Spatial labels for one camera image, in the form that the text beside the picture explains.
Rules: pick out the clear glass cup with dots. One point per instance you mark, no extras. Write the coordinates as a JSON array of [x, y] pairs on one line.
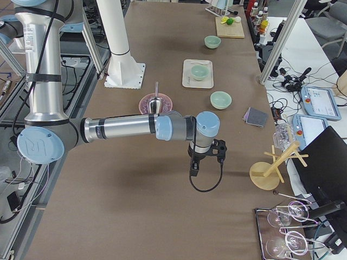
[[283, 136]]

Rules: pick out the grey purple folded cloth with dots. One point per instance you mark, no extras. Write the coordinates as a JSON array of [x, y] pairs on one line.
[[255, 117]]

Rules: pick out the beige rabbit serving tray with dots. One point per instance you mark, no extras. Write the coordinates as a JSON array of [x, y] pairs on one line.
[[187, 79]]

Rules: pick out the wire wine glass rack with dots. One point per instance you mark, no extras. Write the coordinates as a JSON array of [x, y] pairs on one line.
[[280, 230]]

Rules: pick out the green bowl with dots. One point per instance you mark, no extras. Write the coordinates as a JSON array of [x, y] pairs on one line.
[[220, 100], [212, 42], [199, 72]]

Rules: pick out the teach pendant tablet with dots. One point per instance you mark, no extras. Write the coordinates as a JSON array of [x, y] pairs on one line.
[[307, 128], [319, 101]]

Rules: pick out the blue plastic cup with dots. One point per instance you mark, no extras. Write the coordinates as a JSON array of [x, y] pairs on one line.
[[221, 4]]

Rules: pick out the pink bowl with ice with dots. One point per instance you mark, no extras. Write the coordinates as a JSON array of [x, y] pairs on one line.
[[165, 104]]

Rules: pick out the bamboo cutting board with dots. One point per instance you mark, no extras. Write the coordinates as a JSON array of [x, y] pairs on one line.
[[234, 30]]

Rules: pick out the green lime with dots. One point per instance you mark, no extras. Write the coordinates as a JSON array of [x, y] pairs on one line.
[[230, 21]]

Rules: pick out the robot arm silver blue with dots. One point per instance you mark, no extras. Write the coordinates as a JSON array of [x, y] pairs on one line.
[[49, 132]]

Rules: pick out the wooden mug tree stand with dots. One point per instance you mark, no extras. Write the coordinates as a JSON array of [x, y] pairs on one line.
[[267, 176]]

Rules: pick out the lemon slice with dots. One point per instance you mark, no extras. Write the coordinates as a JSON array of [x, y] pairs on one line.
[[224, 19]]

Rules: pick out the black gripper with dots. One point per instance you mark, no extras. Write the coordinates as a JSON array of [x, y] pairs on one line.
[[197, 158]]

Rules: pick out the green bowl on tray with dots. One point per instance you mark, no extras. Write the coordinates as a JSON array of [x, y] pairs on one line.
[[199, 72]]

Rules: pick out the aluminium frame post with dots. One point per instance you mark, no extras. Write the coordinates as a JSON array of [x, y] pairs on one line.
[[281, 41]]

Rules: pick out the white camera pole base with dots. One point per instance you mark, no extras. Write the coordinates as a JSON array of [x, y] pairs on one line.
[[123, 70]]

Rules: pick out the black monitor back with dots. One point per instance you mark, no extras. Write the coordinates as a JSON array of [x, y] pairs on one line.
[[324, 177]]

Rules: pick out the metal ice scoop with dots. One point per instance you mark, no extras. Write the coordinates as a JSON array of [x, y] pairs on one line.
[[154, 105]]

